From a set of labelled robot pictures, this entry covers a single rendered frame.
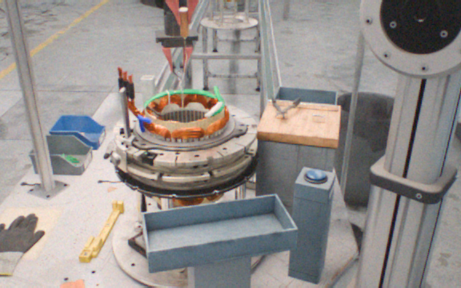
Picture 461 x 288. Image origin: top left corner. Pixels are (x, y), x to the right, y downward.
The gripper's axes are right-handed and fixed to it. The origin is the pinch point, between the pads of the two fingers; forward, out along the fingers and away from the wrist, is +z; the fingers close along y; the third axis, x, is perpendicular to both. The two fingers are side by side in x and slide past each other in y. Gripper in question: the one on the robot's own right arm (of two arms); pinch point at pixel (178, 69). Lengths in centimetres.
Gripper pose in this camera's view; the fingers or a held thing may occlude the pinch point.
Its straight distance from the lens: 121.9
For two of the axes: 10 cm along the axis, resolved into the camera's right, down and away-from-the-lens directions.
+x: 1.5, 4.8, -8.7
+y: -9.9, 0.7, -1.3
